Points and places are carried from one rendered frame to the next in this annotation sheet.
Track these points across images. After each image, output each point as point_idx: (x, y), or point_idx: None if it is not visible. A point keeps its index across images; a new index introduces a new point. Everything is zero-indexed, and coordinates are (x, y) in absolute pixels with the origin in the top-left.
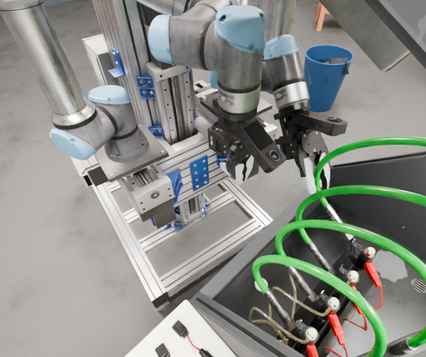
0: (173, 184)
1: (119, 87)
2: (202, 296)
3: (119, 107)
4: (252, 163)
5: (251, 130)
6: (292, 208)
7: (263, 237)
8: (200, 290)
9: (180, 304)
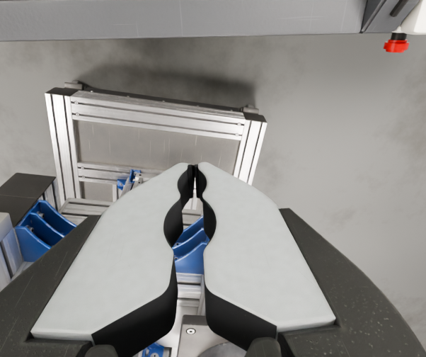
0: (195, 251)
1: None
2: (386, 7)
3: None
4: (100, 238)
5: None
6: (8, 23)
7: (146, 18)
8: (357, 31)
9: None
